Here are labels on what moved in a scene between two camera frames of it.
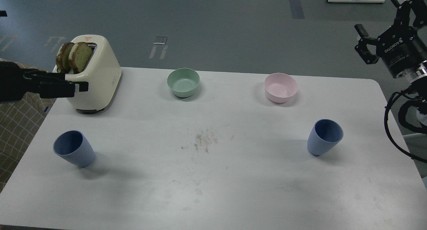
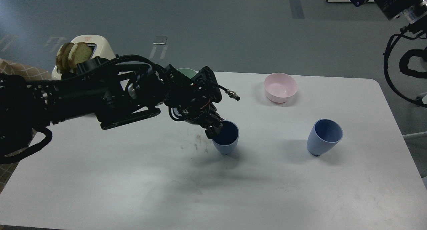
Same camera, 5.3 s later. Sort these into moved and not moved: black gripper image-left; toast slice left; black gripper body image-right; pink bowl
Moved: black gripper body image-right; black gripper image-left
Not moved: toast slice left; pink bowl
